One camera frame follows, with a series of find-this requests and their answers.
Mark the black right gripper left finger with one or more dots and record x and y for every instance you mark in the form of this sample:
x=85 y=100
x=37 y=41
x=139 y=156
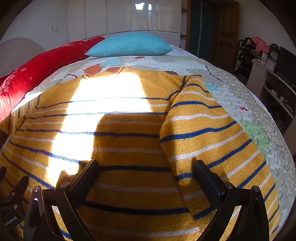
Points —
x=40 y=221

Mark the round dark table clock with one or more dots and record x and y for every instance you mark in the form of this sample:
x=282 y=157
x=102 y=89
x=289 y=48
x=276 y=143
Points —
x=274 y=51

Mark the dark wooden door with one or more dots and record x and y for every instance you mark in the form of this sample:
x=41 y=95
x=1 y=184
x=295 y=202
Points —
x=212 y=32

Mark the yellow striped knit sweater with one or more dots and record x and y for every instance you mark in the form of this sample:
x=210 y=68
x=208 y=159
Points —
x=145 y=129

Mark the turquoise knit pillow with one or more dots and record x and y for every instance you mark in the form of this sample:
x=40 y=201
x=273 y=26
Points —
x=130 y=44

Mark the white shelf unit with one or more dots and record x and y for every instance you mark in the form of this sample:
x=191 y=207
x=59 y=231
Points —
x=276 y=94

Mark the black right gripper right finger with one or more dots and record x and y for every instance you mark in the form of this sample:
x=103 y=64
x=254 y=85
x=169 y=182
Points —
x=252 y=221

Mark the white arched headboard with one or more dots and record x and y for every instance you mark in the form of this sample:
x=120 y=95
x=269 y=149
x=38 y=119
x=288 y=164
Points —
x=16 y=52

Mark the white glossy wardrobe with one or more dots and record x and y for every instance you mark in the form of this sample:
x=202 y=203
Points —
x=88 y=19

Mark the long red pillow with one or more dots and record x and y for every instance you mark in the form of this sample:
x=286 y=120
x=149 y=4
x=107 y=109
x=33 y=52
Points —
x=31 y=74

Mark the patchwork quilted bedspread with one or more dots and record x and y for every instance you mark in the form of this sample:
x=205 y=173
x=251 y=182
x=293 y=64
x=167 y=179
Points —
x=234 y=97

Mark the pink cloth on shelf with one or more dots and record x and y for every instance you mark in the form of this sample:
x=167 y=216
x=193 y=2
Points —
x=261 y=46

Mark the purple square clock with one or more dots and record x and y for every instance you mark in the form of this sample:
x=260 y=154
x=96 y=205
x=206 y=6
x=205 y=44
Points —
x=270 y=64

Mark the black television screen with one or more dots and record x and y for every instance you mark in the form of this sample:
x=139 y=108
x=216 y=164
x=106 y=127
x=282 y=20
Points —
x=286 y=65

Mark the white wall socket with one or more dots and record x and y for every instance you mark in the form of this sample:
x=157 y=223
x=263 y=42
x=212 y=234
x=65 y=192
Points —
x=54 y=29

